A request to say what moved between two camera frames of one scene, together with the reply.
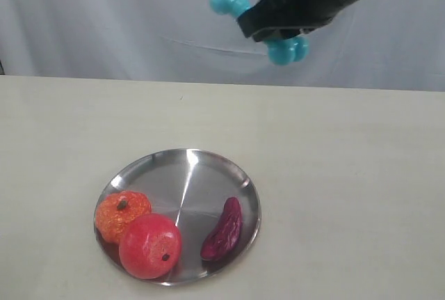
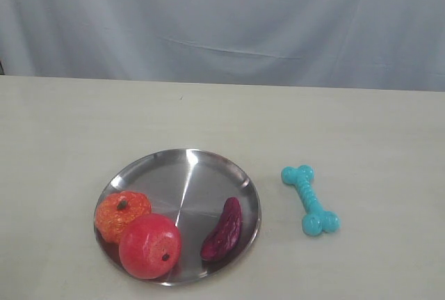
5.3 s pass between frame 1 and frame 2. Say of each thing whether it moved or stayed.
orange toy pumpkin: stayed
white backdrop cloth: stayed
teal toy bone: moved
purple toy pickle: stayed
